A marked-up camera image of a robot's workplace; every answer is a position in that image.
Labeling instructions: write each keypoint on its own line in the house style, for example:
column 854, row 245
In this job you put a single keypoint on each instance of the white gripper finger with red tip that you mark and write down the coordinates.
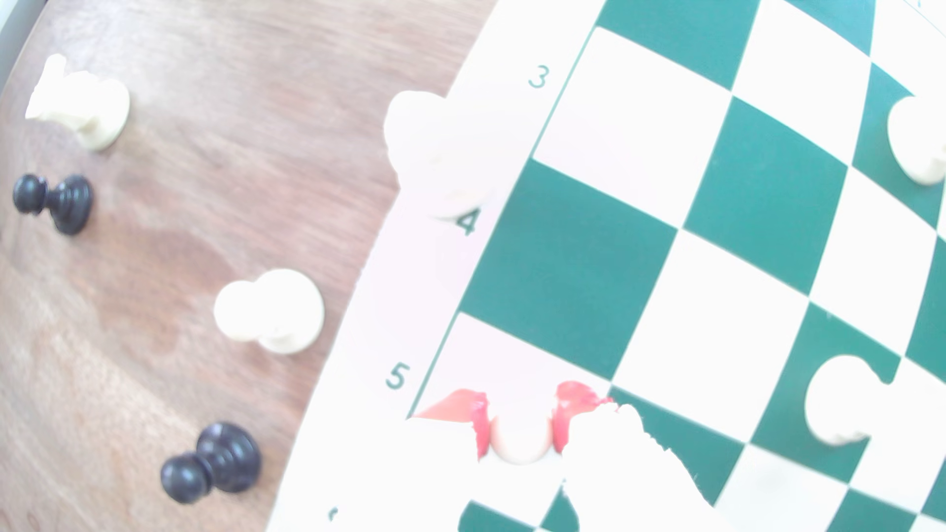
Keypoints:
column 621, row 473
column 436, row 465

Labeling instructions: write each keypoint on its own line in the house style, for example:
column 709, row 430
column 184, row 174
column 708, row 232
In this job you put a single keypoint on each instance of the small white chess pawn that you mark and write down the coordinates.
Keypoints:
column 521, row 437

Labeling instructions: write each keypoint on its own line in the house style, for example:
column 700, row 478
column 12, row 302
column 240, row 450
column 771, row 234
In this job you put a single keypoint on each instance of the black chess pawn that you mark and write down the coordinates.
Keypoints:
column 63, row 203
column 214, row 462

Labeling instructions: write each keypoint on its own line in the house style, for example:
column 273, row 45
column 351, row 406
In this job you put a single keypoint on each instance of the white chess rook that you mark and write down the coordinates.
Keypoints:
column 842, row 399

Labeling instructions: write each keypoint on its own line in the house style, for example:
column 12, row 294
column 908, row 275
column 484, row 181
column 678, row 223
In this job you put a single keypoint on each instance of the green and white chess mat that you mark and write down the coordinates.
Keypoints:
column 768, row 192

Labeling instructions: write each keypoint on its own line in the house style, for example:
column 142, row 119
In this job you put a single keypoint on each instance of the tall white chess piece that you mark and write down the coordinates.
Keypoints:
column 916, row 140

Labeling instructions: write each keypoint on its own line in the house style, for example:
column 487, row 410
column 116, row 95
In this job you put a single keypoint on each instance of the white chess knight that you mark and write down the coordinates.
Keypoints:
column 81, row 103

